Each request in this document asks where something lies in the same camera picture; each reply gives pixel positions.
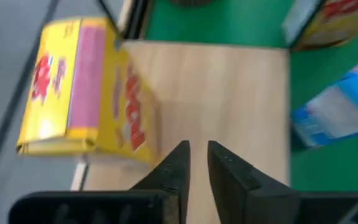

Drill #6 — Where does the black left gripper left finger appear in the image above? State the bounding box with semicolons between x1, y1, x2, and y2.
130;139;191;224

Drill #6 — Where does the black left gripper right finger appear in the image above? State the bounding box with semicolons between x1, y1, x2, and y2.
208;140;300;224

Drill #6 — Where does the blue Rice Krispies cereal box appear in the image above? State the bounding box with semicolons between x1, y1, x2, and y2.
291;51;358;149

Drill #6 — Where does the yellow Corn Pops cereal box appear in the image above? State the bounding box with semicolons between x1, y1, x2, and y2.
283;0;358;52
16;17;161;166

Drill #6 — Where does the green table mat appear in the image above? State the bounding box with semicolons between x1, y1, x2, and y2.
144;0;358;192

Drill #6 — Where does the black metal table frame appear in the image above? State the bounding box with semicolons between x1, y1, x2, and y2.
125;0;151;40

